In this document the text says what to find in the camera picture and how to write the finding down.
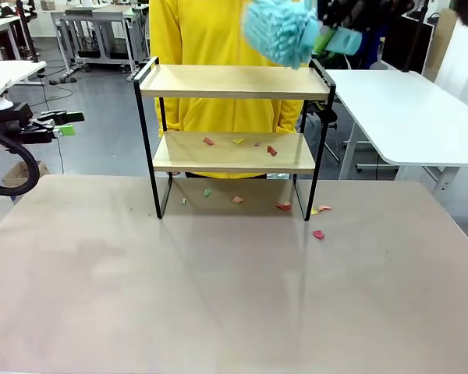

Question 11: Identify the person's right yellow-sleeved forearm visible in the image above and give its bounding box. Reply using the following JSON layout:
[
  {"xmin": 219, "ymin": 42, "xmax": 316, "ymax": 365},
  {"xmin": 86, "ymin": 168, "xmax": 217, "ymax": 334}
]
[{"xmin": 161, "ymin": 97, "xmax": 185, "ymax": 132}]

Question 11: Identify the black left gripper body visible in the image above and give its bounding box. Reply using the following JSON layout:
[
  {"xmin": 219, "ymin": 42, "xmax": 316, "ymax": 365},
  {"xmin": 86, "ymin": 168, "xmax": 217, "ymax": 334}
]
[{"xmin": 0, "ymin": 102, "xmax": 56, "ymax": 146}]

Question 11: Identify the blue hanging jacket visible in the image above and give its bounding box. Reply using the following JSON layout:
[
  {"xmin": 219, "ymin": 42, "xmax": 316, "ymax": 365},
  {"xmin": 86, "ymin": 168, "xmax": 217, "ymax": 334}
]
[{"xmin": 356, "ymin": 30, "xmax": 388, "ymax": 72}]

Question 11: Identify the white desk with grey edge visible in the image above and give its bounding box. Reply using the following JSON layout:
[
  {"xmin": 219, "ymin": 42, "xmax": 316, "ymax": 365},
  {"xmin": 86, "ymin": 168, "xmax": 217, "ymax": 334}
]
[{"xmin": 0, "ymin": 60, "xmax": 48, "ymax": 104}]

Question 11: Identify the black office chair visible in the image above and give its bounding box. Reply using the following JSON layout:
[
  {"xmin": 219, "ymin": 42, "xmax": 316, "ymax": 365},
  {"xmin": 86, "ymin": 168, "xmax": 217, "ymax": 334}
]
[{"xmin": 301, "ymin": 99, "xmax": 342, "ymax": 165}]

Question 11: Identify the two-tier wooden black-frame shelf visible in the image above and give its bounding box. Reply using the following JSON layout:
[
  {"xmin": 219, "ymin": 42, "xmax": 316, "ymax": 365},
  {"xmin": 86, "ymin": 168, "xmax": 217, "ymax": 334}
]
[{"xmin": 132, "ymin": 56, "xmax": 337, "ymax": 222}]

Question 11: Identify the person's left yellow-sleeved forearm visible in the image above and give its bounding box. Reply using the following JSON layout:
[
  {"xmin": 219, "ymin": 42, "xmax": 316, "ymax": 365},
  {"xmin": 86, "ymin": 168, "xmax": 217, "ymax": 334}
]
[{"xmin": 275, "ymin": 97, "xmax": 302, "ymax": 134}]

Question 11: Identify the black computer monitor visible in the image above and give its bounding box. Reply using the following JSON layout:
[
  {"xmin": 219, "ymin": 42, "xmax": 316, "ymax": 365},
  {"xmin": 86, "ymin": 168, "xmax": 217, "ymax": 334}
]
[{"xmin": 381, "ymin": 13, "xmax": 434, "ymax": 74}]

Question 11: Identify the person in yellow hoodie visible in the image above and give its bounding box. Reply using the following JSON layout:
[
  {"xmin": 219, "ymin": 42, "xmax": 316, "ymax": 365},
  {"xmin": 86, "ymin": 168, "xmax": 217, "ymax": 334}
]
[{"xmin": 148, "ymin": 0, "xmax": 317, "ymax": 180}]

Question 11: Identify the teal chenille duster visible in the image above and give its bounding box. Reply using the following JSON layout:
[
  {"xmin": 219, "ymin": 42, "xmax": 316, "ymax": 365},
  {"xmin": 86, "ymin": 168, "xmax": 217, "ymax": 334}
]
[{"xmin": 242, "ymin": 0, "xmax": 364, "ymax": 71}]

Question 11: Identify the white desk with clutter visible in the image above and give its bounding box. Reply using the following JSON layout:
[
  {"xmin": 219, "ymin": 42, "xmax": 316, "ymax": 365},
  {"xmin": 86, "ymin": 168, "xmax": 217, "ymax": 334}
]
[{"xmin": 0, "ymin": 14, "xmax": 27, "ymax": 62}]

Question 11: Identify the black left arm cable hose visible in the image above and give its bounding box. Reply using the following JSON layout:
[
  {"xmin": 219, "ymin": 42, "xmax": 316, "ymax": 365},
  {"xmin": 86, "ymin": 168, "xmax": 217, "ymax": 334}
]
[{"xmin": 0, "ymin": 111, "xmax": 41, "ymax": 195}]

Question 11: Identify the grey metal-frame workbench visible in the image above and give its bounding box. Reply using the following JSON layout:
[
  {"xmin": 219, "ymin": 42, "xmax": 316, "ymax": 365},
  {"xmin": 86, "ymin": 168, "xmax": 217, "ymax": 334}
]
[{"xmin": 49, "ymin": 4, "xmax": 151, "ymax": 82}]

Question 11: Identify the black upright stand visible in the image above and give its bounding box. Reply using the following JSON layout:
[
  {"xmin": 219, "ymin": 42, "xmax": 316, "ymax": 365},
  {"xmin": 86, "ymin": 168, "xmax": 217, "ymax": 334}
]
[{"xmin": 402, "ymin": 0, "xmax": 432, "ymax": 75}]

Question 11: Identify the brown cardboard sheet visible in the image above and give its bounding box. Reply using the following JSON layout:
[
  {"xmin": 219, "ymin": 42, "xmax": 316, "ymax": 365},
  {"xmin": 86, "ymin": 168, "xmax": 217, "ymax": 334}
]
[{"xmin": 424, "ymin": 7, "xmax": 459, "ymax": 82}]

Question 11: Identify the cardboard box on floor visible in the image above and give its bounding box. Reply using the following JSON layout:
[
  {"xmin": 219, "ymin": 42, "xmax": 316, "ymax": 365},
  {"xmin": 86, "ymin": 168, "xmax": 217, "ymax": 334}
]
[{"xmin": 1, "ymin": 160, "xmax": 51, "ymax": 189}]

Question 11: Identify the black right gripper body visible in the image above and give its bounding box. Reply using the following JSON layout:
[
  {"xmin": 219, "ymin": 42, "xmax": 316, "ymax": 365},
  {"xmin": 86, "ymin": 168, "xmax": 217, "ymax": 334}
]
[{"xmin": 319, "ymin": 0, "xmax": 380, "ymax": 33}]

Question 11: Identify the black slanted pole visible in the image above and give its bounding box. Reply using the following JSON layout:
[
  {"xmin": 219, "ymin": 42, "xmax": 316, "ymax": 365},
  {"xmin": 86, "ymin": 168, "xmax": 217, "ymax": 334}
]
[{"xmin": 14, "ymin": 0, "xmax": 41, "ymax": 64}]

